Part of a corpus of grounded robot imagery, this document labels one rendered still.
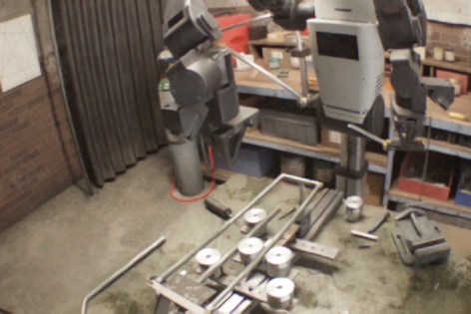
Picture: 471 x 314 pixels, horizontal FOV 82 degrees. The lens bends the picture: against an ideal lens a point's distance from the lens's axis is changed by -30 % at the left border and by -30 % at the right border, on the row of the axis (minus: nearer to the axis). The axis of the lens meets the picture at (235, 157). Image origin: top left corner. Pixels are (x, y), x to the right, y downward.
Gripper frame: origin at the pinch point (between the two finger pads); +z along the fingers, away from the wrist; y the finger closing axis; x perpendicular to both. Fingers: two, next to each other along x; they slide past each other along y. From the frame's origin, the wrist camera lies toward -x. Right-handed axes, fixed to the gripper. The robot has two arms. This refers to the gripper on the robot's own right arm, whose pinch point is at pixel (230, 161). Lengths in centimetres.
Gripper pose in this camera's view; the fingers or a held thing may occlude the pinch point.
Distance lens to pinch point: 64.7
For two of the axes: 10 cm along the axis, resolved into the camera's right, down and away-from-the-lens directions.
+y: 7.8, 2.0, -6.0
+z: 1.4, 8.7, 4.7
